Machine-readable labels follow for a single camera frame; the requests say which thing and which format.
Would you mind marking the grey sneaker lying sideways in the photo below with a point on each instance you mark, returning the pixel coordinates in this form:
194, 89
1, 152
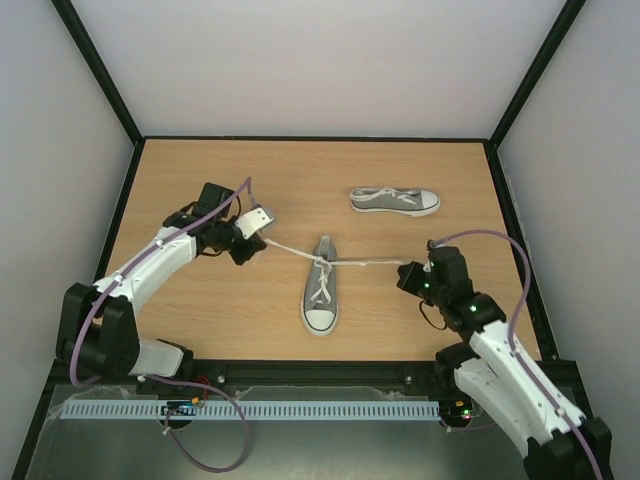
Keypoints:
411, 202

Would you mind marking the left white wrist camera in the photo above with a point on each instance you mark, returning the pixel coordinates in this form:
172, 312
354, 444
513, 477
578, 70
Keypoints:
254, 221

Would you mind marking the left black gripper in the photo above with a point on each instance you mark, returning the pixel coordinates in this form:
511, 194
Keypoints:
256, 244

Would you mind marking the light blue cable duct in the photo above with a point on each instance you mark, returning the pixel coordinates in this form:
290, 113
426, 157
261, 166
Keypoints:
257, 410

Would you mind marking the black aluminium frame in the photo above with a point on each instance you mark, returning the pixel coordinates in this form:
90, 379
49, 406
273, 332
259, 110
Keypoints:
412, 377

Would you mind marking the left circuit board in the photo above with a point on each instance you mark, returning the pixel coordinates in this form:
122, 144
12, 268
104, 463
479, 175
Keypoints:
189, 408

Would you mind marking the grey sneaker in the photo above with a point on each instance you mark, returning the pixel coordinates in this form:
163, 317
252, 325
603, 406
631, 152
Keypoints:
319, 305

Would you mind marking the circuit board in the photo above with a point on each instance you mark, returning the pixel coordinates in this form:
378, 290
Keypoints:
189, 408
462, 407

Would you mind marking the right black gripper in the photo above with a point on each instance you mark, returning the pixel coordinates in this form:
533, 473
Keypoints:
412, 278

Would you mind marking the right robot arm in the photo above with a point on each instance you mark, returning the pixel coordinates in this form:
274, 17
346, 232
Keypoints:
555, 438

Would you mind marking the right circuit board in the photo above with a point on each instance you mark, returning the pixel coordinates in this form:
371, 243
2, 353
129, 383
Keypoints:
462, 407

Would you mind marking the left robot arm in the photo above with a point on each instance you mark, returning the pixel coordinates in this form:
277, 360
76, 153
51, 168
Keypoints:
98, 336

